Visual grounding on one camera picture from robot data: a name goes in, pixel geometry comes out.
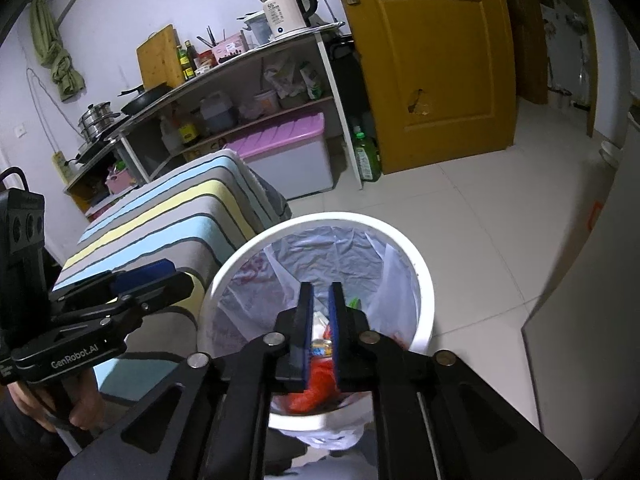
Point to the black frying pan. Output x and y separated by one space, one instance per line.
145 101

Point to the white cabinet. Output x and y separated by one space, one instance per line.
590 310

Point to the green plastic bottle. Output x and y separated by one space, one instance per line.
366 157

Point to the dark chopsticks bundle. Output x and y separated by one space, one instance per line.
212 37

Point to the pink basket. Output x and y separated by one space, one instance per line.
120 182

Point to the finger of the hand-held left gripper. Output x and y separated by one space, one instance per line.
165 290
145 274

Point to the white shelf unit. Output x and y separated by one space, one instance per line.
327 29

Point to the white electric kettle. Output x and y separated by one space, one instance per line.
285 15

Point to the yellow label oil bottle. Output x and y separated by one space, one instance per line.
187 132

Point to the small wooden shelf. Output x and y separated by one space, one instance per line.
80 195

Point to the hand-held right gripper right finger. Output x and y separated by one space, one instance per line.
334 345

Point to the green snack packet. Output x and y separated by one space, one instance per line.
354 304

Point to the clear plastic bin liner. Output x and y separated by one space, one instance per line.
320 255

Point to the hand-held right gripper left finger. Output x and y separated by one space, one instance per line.
302 340

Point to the pink lid storage box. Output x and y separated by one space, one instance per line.
285 135

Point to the white plastic bottle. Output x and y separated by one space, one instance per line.
170 137

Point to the person's left hand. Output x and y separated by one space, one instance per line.
92 410

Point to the yellow wooden door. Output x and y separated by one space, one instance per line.
440 60

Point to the green glass bottle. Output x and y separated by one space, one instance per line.
184 67

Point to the white wall switch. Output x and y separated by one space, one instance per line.
20 131

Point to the white refrigerator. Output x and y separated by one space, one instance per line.
565 50

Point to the white water pitcher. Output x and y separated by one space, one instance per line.
259 30

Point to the wooden cutting board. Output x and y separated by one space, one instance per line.
157 57

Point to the yellow power strip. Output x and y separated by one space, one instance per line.
62 167

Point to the striped tablecloth table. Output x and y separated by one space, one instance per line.
165 210

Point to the black induction cooker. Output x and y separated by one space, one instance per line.
95 150

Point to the crumpled plastic bags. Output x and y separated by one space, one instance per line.
282 80

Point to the green hanging cloth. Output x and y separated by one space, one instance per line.
57 67

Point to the green white packet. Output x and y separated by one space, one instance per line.
312 82

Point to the red plastic bag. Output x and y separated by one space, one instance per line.
315 385

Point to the steel steamer pot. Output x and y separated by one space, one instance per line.
97 122

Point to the pink utensil box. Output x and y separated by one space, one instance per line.
231 46

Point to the red jar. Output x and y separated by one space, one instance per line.
206 57

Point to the pink plastic container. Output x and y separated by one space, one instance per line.
267 104

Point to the blue liquid jug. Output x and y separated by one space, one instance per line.
219 115

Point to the white trash bin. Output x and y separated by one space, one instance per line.
340 220

